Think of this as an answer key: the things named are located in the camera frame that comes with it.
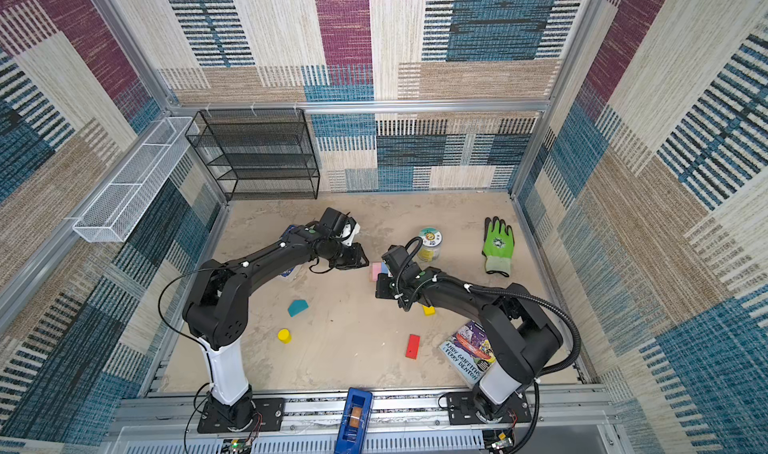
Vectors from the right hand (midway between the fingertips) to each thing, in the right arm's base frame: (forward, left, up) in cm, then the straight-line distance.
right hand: (381, 291), depth 89 cm
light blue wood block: (+9, -1, -3) cm, 10 cm away
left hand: (+8, +4, +4) cm, 10 cm away
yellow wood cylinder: (-11, +27, -3) cm, 29 cm away
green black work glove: (+17, -40, -4) cm, 43 cm away
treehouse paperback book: (-17, -24, -3) cm, 29 cm away
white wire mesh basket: (+8, +62, +29) cm, 69 cm away
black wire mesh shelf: (+49, +43, +13) cm, 66 cm away
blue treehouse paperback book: (+26, +34, -4) cm, 43 cm away
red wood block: (-14, -8, -6) cm, 17 cm away
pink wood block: (+9, +2, -2) cm, 9 cm away
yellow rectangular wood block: (-5, -14, -4) cm, 15 cm away
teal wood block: (-2, +25, -5) cm, 26 cm away
